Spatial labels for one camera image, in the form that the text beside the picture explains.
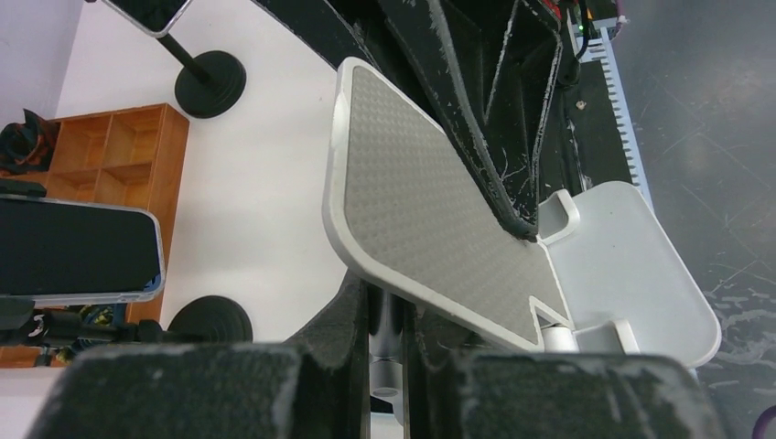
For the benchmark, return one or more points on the white slotted cable duct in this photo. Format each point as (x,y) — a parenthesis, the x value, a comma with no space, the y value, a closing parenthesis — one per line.
(599,119)

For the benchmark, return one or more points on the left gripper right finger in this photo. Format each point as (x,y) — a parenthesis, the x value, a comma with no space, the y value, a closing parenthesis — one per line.
(457,385)

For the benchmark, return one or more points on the right phone on clamp stand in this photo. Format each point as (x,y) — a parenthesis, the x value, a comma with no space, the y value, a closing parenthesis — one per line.
(154,17)

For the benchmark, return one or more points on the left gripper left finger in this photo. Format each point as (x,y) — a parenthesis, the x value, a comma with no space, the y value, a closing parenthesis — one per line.
(313,385)

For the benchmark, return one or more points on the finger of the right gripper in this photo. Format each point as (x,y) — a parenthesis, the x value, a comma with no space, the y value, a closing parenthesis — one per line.
(486,71)

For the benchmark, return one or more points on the black round phone stand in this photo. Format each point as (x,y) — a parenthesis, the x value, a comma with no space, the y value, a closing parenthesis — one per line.
(52,337)

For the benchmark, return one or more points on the orange compartment tray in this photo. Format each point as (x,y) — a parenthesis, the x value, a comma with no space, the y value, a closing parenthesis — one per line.
(131,157)

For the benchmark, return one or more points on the phone on black round stand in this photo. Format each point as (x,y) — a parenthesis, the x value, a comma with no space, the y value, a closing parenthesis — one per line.
(58,252)

